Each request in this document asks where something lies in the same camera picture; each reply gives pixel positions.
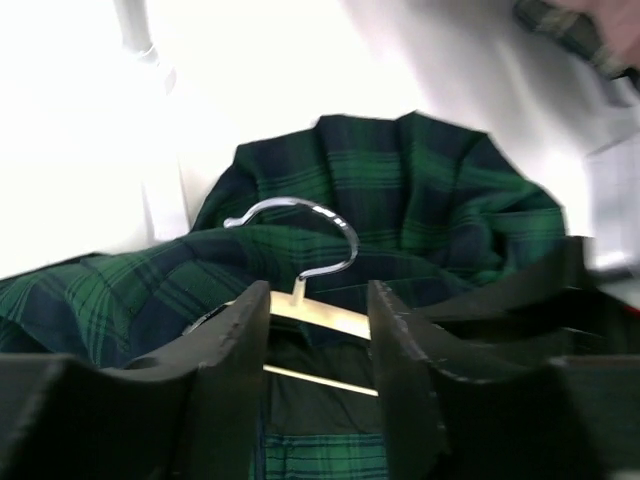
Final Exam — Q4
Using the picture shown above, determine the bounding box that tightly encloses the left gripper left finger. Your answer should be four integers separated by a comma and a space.
1, 281, 270, 479

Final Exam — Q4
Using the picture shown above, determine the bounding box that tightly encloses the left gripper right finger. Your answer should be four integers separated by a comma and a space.
368, 237, 639, 479

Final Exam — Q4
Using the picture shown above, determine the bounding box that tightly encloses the cream wooden hanger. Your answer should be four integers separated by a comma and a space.
222, 196, 381, 399

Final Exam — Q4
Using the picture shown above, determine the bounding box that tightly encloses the green plaid skirt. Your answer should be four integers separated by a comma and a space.
1, 113, 566, 479

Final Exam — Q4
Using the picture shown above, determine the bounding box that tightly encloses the navy beige plaid skirt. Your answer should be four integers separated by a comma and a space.
512, 1, 639, 82

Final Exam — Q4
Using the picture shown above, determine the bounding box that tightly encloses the pink pleated skirt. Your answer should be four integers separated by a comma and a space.
592, 0, 639, 58

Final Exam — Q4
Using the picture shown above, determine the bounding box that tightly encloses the metal clothes rack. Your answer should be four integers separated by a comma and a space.
112, 0, 176, 96

